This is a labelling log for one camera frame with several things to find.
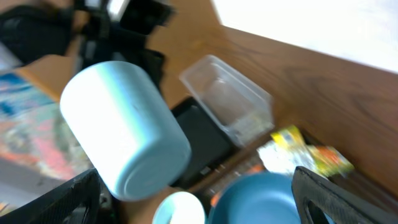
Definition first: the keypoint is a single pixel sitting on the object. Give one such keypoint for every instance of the orange carrot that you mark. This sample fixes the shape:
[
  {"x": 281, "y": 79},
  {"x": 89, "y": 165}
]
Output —
[{"x": 254, "y": 170}]

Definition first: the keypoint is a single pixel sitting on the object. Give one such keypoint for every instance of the yellow green snack wrapper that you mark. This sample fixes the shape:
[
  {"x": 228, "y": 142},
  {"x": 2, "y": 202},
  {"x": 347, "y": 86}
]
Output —
[{"x": 327, "y": 159}]

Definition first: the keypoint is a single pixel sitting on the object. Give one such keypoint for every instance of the light blue rice bowl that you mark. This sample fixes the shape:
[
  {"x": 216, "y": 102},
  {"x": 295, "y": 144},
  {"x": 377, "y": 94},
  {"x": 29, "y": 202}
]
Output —
[{"x": 180, "y": 208}]

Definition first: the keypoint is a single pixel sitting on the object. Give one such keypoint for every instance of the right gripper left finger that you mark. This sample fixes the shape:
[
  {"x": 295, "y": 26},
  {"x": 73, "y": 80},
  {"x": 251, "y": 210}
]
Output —
[{"x": 82, "y": 191}]

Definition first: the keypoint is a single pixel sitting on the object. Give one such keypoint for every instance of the dark blue plate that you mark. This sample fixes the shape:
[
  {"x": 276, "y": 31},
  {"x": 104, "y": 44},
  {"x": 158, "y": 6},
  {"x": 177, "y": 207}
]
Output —
[{"x": 259, "y": 198}]

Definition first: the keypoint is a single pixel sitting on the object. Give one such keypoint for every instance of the black waste tray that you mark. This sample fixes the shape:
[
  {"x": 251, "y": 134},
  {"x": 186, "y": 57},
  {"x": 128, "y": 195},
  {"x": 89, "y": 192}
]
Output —
[{"x": 209, "y": 144}]

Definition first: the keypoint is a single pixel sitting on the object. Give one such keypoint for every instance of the clear plastic bin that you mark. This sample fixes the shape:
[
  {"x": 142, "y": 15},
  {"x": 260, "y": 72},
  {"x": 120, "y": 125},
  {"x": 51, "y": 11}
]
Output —
[{"x": 238, "y": 106}]

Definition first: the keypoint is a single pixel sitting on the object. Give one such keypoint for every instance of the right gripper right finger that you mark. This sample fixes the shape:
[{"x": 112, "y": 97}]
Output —
[{"x": 317, "y": 198}]

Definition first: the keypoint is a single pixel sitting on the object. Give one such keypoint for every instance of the light blue cup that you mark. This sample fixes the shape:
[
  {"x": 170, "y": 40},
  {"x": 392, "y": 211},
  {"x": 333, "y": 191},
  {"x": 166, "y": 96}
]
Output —
[{"x": 125, "y": 128}]

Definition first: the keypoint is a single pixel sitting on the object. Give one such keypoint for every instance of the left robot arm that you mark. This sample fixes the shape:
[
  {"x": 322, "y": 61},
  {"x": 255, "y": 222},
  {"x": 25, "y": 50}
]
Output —
[{"x": 112, "y": 30}]

